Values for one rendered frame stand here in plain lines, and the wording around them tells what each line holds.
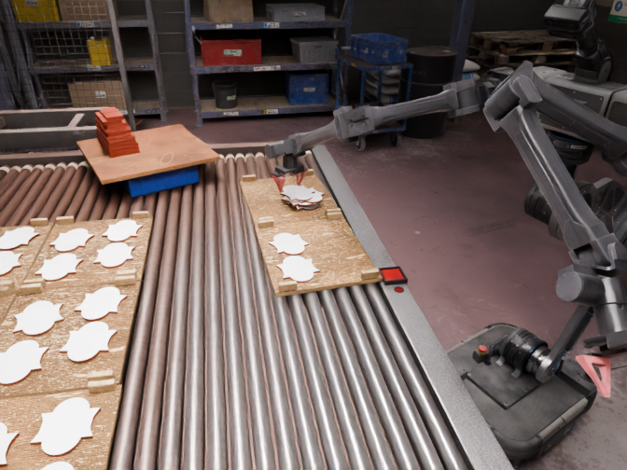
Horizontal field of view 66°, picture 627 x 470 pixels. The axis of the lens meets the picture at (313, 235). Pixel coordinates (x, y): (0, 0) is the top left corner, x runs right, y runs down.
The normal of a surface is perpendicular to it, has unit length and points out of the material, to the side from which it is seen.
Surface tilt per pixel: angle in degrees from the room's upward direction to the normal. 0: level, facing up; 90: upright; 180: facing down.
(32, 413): 0
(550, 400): 0
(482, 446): 0
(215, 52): 90
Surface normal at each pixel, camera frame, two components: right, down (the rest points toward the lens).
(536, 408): 0.02, -0.85
